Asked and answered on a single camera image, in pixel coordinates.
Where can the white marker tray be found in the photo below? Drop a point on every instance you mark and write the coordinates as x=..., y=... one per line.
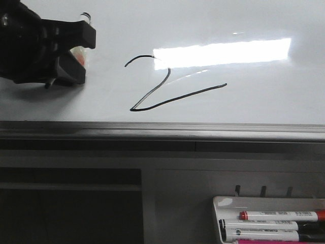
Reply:
x=226, y=207

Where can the pink marker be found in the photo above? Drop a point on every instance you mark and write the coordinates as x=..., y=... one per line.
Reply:
x=273, y=242

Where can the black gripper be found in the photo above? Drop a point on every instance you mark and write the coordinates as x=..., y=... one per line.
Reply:
x=29, y=45

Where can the white black whiteboard marker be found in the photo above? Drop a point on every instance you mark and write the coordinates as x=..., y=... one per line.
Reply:
x=67, y=56

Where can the black capped marker upper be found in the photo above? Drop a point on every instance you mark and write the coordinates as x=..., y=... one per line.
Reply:
x=269, y=224

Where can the red round magnet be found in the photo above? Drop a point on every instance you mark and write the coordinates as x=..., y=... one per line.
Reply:
x=79, y=54

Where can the black capped marker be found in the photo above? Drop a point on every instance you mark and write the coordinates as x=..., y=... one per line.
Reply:
x=230, y=235
x=269, y=224

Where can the red capped marker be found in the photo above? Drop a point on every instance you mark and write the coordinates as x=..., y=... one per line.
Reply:
x=304, y=216

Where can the grey whiteboard frame ledge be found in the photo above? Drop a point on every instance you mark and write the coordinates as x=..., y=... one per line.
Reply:
x=212, y=137

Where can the black capped marker lower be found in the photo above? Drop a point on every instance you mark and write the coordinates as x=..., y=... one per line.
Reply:
x=230, y=235

